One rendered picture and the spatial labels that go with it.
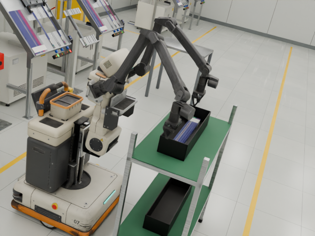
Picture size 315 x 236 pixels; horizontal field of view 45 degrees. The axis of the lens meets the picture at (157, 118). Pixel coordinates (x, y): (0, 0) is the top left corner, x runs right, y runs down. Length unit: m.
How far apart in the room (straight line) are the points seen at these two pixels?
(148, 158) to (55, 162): 0.79
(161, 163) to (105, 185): 0.96
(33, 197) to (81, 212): 0.38
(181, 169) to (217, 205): 1.49
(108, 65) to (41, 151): 0.79
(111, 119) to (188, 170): 0.65
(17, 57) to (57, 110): 1.87
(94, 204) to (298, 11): 9.35
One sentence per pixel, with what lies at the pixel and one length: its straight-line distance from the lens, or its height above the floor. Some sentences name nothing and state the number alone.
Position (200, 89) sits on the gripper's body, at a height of 1.23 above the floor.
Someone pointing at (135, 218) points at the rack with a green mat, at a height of 0.35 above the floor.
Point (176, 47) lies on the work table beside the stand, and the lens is 5.11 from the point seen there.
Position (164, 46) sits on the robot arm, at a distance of 2.15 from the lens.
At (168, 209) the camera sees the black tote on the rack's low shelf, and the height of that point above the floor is 0.36.
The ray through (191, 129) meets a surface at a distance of 2.51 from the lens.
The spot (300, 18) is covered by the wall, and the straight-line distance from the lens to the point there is 11.37.
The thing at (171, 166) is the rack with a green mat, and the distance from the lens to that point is 2.17.
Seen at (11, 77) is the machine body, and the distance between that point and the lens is 4.53.
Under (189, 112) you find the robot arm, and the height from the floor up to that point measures 1.31.
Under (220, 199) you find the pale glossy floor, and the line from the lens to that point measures 3.69.
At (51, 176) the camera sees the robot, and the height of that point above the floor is 0.45.
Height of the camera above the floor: 2.11
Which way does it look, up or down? 26 degrees down
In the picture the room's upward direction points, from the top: 12 degrees clockwise
